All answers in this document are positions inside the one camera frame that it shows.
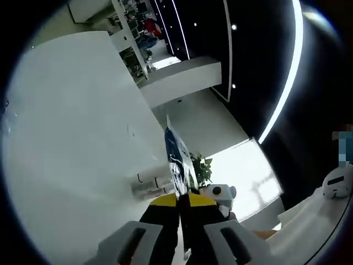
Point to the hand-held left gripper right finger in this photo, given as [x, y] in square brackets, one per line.
[201, 229]

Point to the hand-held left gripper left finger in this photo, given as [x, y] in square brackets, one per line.
[160, 234]

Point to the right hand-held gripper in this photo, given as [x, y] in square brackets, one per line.
[223, 196]

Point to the small white bottle red label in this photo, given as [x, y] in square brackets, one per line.
[162, 183]

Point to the black green skincare sachet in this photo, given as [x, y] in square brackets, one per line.
[179, 160]

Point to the green potted plant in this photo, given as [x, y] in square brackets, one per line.
[202, 171]

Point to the white chest-worn device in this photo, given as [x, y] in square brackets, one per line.
[336, 185]

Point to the ceiling light strip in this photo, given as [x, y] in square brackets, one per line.
[292, 69]

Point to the white office desks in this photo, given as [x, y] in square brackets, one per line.
[129, 41]

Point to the red banner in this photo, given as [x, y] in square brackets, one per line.
[151, 27]

